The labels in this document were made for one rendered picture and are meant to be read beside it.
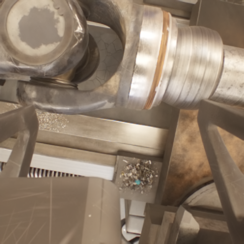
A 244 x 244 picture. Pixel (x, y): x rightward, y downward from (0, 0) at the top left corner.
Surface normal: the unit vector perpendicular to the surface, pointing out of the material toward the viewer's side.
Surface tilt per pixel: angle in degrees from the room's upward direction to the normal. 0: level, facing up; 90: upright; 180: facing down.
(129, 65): 13
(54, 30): 0
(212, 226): 90
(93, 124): 0
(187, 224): 0
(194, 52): 17
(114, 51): 22
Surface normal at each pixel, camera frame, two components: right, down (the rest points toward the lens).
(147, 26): 0.07, -0.24
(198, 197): -0.47, -0.53
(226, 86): -0.07, 0.52
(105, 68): 0.18, 0.16
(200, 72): -0.14, 0.31
